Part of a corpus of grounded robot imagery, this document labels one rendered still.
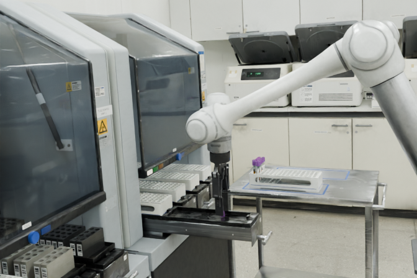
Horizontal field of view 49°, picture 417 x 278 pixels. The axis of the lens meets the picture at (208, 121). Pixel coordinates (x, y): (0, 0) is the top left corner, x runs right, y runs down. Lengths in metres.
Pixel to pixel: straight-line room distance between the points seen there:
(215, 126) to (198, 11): 3.04
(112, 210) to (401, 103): 0.95
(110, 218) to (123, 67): 0.51
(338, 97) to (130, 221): 2.51
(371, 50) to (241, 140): 2.87
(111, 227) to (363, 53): 0.95
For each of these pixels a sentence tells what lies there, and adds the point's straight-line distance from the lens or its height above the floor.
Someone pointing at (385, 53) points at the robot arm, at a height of 1.38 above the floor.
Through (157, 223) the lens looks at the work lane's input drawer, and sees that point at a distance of 1.76.
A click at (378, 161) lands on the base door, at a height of 0.47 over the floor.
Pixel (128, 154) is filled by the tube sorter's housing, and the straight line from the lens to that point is 1.65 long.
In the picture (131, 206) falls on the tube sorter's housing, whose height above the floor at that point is 0.88.
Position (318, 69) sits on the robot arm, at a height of 1.33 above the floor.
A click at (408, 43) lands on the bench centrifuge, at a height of 1.38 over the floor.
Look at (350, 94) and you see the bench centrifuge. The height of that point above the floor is 1.01.
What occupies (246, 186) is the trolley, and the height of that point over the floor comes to 0.82.
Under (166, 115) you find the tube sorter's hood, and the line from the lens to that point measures 1.88.
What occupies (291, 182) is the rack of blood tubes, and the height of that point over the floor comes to 0.83.
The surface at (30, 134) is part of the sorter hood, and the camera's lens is 1.24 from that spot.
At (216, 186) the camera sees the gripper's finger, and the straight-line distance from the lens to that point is 1.66.
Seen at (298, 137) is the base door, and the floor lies 0.65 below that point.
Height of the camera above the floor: 1.42
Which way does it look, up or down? 9 degrees down
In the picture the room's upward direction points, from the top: 3 degrees counter-clockwise
